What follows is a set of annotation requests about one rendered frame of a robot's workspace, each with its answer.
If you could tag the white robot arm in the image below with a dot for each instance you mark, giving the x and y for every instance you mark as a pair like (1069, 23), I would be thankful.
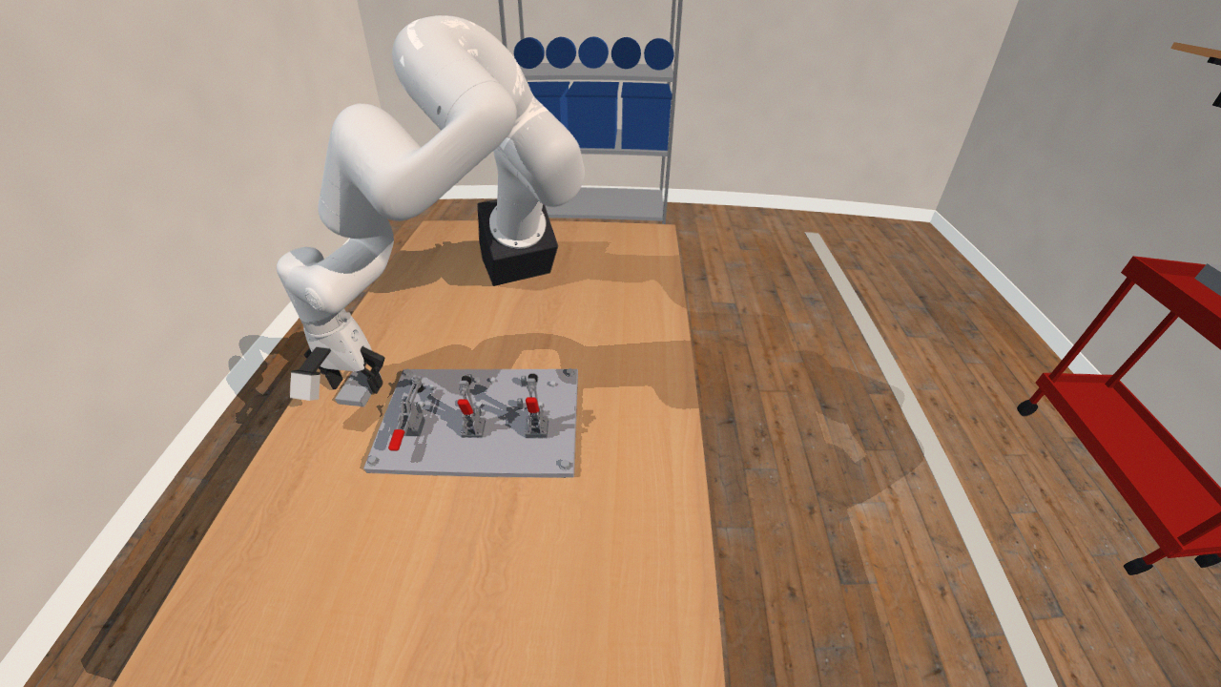
(444, 64)

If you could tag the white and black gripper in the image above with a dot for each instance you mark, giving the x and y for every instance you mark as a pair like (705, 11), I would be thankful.
(347, 353)

